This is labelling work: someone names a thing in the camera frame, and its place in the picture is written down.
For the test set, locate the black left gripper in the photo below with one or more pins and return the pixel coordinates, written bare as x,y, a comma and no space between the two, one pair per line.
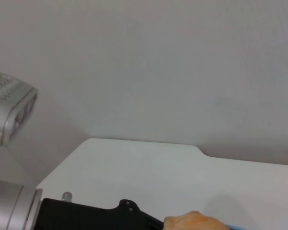
86,216

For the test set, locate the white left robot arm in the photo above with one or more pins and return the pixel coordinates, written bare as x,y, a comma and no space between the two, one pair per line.
12,206

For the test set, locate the ridged orange bread loaf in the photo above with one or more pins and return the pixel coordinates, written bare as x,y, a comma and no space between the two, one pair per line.
194,221

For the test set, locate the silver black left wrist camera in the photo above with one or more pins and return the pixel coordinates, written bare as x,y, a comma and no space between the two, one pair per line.
7,110

